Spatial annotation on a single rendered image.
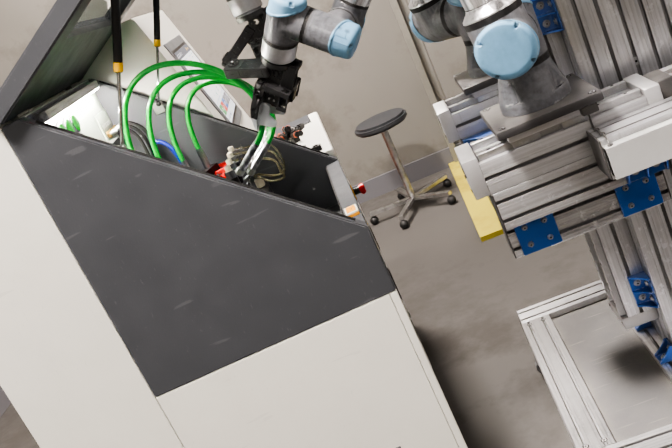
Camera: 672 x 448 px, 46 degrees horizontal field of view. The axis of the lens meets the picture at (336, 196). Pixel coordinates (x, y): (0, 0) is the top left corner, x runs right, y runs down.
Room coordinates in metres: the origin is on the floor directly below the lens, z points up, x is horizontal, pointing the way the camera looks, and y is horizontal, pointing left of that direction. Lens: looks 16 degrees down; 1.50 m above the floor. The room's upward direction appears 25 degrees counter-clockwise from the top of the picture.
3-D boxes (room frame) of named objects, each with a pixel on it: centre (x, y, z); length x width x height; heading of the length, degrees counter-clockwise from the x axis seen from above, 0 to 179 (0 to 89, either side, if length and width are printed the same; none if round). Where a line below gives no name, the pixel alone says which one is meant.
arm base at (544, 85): (1.64, -0.47, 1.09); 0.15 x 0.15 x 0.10
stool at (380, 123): (4.32, -0.37, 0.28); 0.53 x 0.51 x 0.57; 170
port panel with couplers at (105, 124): (2.21, 0.47, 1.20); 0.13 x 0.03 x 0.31; 179
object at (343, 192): (1.95, -0.02, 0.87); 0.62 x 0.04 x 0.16; 179
